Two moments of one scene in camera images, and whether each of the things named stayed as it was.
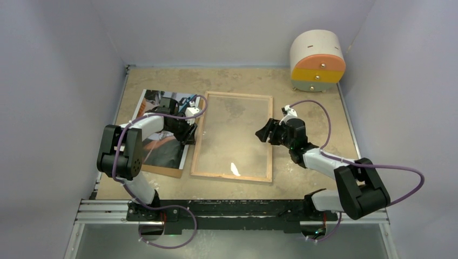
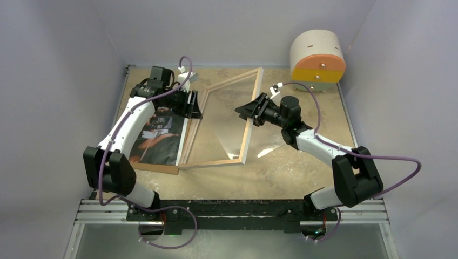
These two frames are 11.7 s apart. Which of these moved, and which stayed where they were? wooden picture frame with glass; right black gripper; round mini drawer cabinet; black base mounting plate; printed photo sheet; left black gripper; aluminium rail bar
Moved: right black gripper; wooden picture frame with glass; left black gripper
Stayed: round mini drawer cabinet; printed photo sheet; aluminium rail bar; black base mounting plate
